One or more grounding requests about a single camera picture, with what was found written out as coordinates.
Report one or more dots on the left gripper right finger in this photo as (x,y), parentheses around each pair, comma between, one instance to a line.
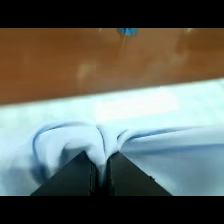
(131,178)

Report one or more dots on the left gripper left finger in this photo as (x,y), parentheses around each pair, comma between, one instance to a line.
(71,178)

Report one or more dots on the light blue shirt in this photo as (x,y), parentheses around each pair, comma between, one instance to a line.
(160,160)

